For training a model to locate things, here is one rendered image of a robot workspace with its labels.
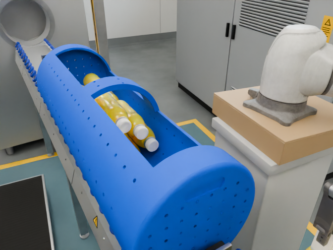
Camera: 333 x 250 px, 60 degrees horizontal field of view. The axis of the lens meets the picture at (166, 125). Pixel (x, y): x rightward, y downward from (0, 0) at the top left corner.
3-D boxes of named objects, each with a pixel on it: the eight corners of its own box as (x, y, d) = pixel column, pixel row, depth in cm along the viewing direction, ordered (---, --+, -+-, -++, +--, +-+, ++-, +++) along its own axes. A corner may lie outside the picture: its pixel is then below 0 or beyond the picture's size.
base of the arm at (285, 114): (263, 91, 113) (267, 77, 110) (318, 113, 97) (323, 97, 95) (232, 100, 103) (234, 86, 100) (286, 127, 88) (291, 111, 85)
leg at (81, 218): (87, 230, 186) (71, 151, 154) (90, 236, 182) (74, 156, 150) (79, 233, 184) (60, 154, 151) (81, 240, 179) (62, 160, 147)
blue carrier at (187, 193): (109, 102, 132) (103, 39, 118) (245, 244, 68) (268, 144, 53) (44, 117, 120) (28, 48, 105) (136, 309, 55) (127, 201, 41)
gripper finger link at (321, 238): (337, 222, 45) (325, 230, 44) (327, 244, 47) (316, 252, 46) (328, 216, 46) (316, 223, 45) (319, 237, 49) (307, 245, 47)
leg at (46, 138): (53, 152, 259) (37, 87, 226) (55, 155, 254) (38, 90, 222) (46, 154, 256) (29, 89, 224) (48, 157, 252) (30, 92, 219)
